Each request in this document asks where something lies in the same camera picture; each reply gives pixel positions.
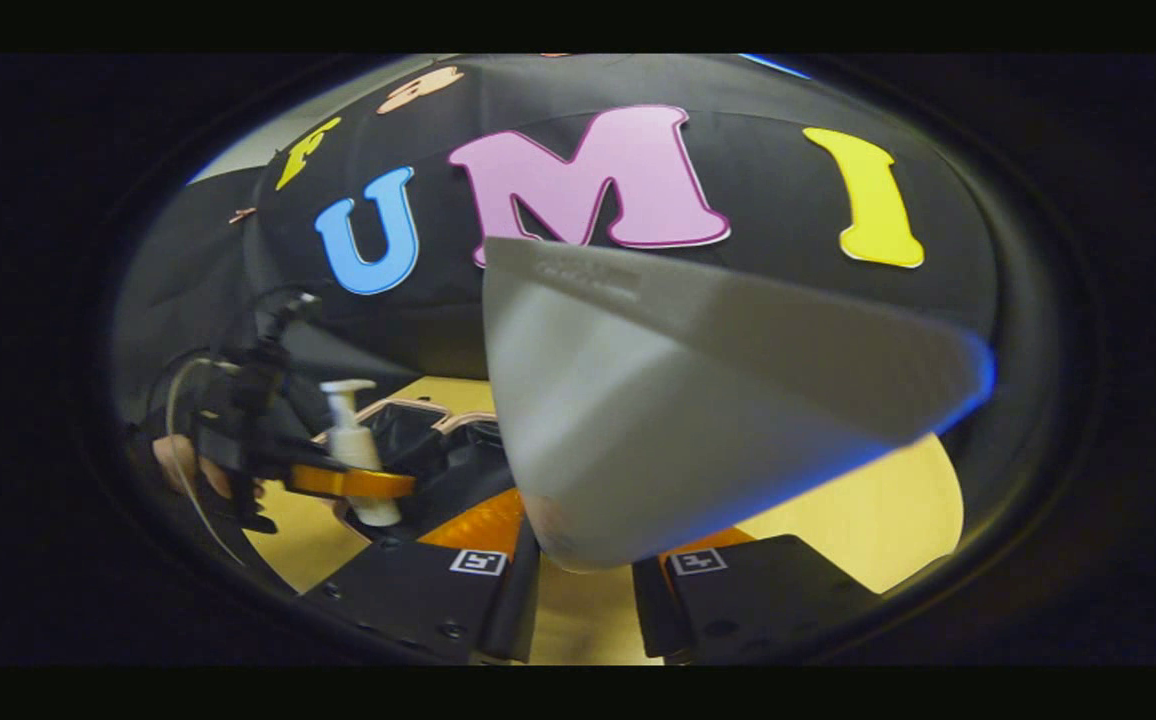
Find pale pink suitcase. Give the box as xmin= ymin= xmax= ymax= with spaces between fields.
xmin=310 ymin=398 xmax=529 ymax=546

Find black backdrop cloth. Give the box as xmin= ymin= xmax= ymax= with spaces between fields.
xmin=110 ymin=55 xmax=1039 ymax=481

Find white pump bottle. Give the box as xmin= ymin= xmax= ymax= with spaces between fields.
xmin=321 ymin=378 xmax=404 ymax=528

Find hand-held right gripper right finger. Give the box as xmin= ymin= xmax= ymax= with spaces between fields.
xmin=631 ymin=527 xmax=884 ymax=666

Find white cable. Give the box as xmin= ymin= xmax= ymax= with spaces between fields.
xmin=166 ymin=358 xmax=249 ymax=566

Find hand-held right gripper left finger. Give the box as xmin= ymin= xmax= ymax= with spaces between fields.
xmin=296 ymin=488 xmax=542 ymax=666

